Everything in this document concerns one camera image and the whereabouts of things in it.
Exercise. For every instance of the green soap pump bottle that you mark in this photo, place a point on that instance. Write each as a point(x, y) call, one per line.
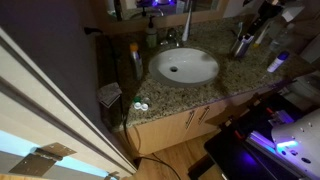
point(151, 34)

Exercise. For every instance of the wooden vanity cabinet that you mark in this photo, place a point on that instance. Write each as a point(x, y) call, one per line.
point(165, 132)

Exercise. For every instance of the cabinet door handle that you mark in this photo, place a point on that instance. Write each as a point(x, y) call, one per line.
point(206, 110)
point(189, 120)

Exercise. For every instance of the white electric toothbrush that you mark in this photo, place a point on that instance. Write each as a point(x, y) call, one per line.
point(188, 21)

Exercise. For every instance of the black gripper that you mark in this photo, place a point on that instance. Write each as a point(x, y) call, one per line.
point(268, 9)

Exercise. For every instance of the clear lens case cap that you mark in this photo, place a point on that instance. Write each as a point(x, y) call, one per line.
point(147, 100)

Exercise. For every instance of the white blue-capped bottle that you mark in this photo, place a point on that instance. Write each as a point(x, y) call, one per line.
point(278, 61)

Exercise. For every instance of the metal door hinge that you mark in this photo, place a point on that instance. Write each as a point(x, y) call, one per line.
point(40, 160)

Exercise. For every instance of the chrome faucet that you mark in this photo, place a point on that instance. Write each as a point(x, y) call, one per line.
point(172, 37)

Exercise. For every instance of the left cabinet door handle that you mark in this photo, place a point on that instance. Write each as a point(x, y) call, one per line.
point(189, 120)

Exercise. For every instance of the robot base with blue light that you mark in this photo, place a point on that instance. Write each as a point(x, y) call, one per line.
point(273, 140)

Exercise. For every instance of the wood framed mirror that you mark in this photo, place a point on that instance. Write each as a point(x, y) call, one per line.
point(111, 26)

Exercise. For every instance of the white yellow-capped cream tube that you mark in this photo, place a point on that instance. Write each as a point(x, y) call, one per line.
point(262, 35)

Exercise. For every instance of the right cabinet door handle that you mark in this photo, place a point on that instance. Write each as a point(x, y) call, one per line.
point(206, 110)

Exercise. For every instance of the clear plastic bottle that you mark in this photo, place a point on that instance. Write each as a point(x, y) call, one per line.
point(282, 39)

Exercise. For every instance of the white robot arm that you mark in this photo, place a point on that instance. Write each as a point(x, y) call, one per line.
point(288, 9)

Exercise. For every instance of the silver orange-capped spray can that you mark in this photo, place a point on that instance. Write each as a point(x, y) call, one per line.
point(137, 60)

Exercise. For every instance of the white oval sink basin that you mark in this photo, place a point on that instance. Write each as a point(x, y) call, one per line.
point(183, 67)

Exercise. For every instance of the white contact lens case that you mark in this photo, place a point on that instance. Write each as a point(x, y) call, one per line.
point(141, 106)

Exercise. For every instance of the silver metal cup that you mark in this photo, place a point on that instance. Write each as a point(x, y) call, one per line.
point(236, 49)

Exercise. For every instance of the white door with hinge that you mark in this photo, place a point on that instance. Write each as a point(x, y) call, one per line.
point(33, 108)

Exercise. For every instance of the green lens case cap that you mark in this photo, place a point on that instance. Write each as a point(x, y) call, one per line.
point(137, 99)

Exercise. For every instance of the folded paper leaflet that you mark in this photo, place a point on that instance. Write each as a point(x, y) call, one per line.
point(108, 94)

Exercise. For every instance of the blue white toothbrush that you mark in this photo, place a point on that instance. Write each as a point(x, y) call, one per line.
point(240, 26)

